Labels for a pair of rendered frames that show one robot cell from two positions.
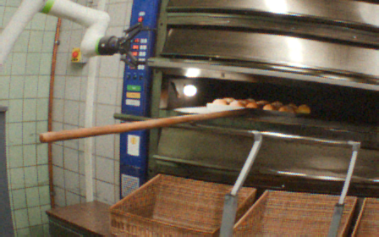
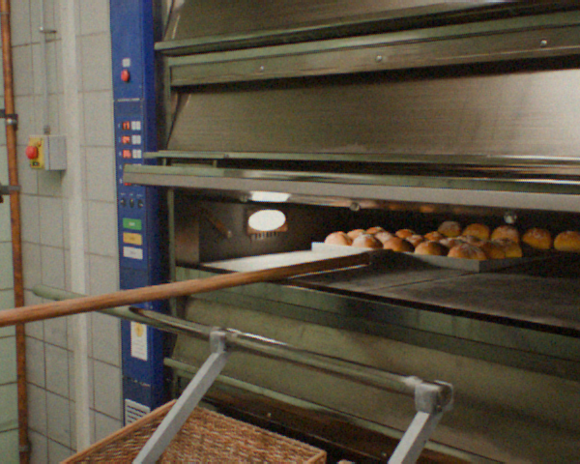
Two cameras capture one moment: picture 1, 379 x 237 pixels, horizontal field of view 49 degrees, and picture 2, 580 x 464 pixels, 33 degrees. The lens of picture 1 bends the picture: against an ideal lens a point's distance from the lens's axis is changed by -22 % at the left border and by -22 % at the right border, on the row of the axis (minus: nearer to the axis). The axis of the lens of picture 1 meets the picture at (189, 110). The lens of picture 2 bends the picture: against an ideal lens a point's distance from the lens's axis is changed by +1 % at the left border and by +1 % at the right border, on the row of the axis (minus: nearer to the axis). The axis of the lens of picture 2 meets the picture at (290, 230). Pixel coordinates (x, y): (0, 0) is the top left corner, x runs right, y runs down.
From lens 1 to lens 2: 112 cm
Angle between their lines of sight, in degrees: 21
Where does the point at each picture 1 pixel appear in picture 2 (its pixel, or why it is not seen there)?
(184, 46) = (196, 134)
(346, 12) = not seen: outside the picture
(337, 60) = (483, 128)
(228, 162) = (275, 381)
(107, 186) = (111, 426)
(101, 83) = (93, 213)
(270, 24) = (333, 58)
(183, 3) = (186, 33)
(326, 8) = not seen: outside the picture
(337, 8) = not seen: outside the picture
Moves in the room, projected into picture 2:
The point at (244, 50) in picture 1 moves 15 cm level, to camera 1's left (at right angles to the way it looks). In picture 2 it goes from (285, 134) to (221, 135)
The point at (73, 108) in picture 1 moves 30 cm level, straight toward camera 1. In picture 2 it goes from (55, 264) to (14, 279)
